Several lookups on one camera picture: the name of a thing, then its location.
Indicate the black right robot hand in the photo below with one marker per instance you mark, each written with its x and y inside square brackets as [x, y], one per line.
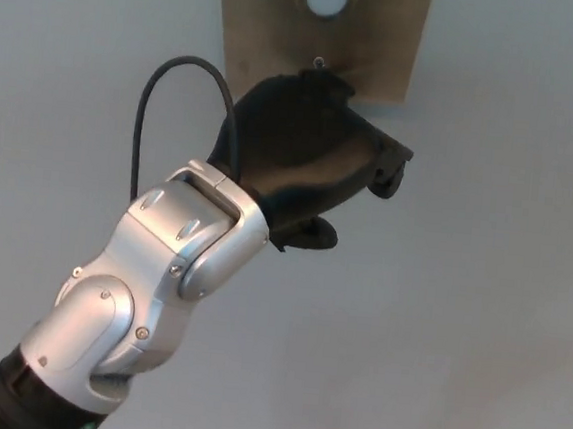
[292, 145]

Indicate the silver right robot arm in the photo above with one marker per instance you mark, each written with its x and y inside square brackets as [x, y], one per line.
[163, 244]

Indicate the brushed metal elevator call panel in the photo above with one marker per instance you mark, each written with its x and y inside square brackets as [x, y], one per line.
[263, 22]

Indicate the small panel screw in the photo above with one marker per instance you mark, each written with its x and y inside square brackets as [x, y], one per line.
[319, 62]

